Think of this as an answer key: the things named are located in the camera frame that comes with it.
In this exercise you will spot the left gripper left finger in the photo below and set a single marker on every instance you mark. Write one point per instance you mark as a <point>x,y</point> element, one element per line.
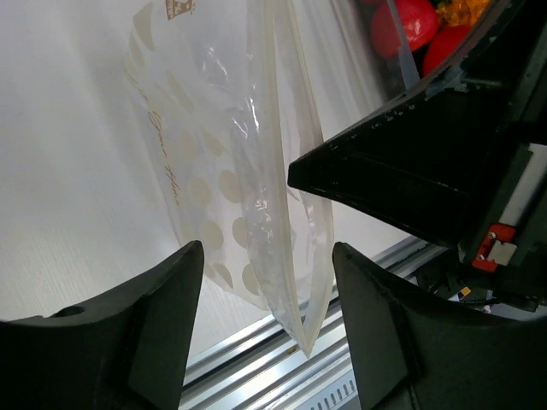
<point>126,348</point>

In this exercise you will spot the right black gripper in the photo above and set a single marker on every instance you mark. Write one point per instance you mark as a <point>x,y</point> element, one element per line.
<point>460,159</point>

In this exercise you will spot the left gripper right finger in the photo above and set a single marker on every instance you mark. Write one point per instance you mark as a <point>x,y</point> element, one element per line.
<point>413,350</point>

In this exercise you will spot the red apple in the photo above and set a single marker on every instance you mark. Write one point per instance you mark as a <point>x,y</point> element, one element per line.
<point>418,20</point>

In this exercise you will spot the clear dotted zip bag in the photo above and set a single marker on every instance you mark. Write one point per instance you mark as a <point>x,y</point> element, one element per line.
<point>224,99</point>

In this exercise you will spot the clear plastic food bin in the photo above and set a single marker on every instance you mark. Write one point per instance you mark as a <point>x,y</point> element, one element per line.
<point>380,64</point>

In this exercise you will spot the small red tomato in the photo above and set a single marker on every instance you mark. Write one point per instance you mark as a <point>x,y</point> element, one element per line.
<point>443,44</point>

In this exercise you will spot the orange spiky fruit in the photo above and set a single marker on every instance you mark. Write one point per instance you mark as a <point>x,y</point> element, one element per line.
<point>461,12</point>

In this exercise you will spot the white slotted cable duct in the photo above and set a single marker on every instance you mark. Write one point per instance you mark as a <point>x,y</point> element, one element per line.
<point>339,393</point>

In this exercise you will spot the aluminium mounting rail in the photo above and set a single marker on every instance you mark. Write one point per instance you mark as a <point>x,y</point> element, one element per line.
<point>261,367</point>

